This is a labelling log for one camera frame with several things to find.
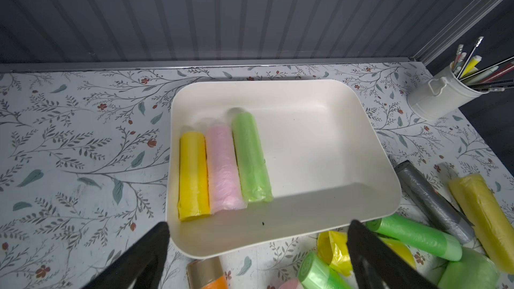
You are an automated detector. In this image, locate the white plastic storage box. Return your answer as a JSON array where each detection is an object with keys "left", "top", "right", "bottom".
[{"left": 166, "top": 80, "right": 401, "bottom": 259}]

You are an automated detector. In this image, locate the white pen cup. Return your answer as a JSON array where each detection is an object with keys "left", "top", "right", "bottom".
[{"left": 407, "top": 66, "right": 487, "bottom": 121}]

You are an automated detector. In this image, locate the dark green roll upper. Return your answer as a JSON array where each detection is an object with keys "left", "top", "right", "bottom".
[{"left": 365, "top": 214, "right": 463, "bottom": 262}]

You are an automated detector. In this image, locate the dark green roll centre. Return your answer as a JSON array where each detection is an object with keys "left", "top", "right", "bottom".
[{"left": 297, "top": 252, "right": 352, "bottom": 289}]

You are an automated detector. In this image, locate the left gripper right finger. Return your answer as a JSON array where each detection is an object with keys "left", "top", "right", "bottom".
[{"left": 347, "top": 219, "right": 437, "bottom": 289}]

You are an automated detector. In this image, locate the pink roll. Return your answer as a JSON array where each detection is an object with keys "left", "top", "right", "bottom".
[
  {"left": 278, "top": 278, "right": 304, "bottom": 289},
  {"left": 206, "top": 124, "right": 247, "bottom": 214}
]

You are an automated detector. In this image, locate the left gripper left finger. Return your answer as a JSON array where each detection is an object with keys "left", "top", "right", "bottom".
[{"left": 84, "top": 222, "right": 170, "bottom": 288}]

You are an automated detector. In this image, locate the yellow roll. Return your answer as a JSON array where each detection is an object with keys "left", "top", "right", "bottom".
[
  {"left": 177, "top": 131, "right": 211, "bottom": 222},
  {"left": 448, "top": 174, "right": 513, "bottom": 274},
  {"left": 317, "top": 231, "right": 416, "bottom": 276}
]

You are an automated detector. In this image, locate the light green roll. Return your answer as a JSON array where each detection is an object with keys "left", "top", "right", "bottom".
[
  {"left": 437, "top": 248, "right": 501, "bottom": 289},
  {"left": 232, "top": 112, "right": 274, "bottom": 203}
]

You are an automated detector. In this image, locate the orange trash bag roll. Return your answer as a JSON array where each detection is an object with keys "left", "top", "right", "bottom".
[{"left": 187, "top": 257, "right": 228, "bottom": 289}]

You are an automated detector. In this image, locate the dark green roll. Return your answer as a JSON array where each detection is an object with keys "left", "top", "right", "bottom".
[
  {"left": 297, "top": 252, "right": 352, "bottom": 289},
  {"left": 365, "top": 214, "right": 463, "bottom": 262}
]

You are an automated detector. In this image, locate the grey trash bag roll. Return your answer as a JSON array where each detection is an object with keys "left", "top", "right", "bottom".
[{"left": 394, "top": 161, "right": 475, "bottom": 244}]

